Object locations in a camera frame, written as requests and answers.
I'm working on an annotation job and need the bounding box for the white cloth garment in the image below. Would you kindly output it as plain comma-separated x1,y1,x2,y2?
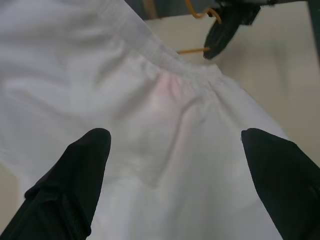
0,0,298,240

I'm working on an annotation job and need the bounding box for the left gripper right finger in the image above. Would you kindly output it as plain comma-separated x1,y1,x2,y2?
240,127,320,240

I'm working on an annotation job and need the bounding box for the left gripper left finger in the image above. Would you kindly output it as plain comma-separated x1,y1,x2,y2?
11,127,112,240

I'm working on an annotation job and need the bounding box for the yellow wire clothes hanger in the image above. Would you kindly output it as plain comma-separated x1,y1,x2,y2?
176,0,223,55

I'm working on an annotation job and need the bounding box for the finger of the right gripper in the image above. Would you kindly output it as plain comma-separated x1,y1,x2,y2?
203,5,261,60

